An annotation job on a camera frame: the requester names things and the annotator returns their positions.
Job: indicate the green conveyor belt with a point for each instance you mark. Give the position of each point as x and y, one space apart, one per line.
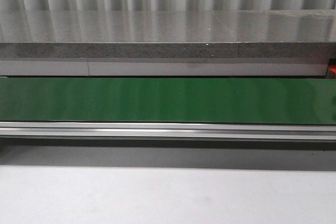
216 100

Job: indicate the grey granite counter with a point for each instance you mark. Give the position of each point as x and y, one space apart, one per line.
243 43

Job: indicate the red plastic tray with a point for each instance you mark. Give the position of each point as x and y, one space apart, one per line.
331 71

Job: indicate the aluminium conveyor frame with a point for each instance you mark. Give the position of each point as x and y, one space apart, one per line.
193 131

